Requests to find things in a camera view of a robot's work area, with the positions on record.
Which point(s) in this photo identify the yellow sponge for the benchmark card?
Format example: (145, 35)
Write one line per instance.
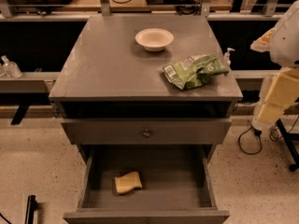
(128, 182)

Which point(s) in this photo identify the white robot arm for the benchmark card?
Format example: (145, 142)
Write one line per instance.
(279, 91)

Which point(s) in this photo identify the grey wooden drawer cabinet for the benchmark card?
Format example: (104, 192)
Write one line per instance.
(108, 75)

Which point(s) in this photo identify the closed grey upper drawer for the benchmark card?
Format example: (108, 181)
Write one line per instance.
(146, 131)

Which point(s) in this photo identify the open grey middle drawer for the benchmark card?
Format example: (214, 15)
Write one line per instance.
(176, 187)

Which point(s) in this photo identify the green chip bag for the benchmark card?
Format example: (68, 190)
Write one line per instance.
(194, 71)

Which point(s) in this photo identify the white ceramic bowl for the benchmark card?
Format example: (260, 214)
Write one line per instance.
(154, 39)

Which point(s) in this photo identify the small pump bottle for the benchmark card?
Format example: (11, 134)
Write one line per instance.
(227, 55)

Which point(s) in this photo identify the clear sanitizer bottle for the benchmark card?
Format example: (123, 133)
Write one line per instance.
(11, 68)

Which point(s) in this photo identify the black stand leg with wheel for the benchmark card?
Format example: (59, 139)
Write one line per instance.
(289, 138)

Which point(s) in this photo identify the black object on floor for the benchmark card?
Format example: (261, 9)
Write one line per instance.
(31, 206)

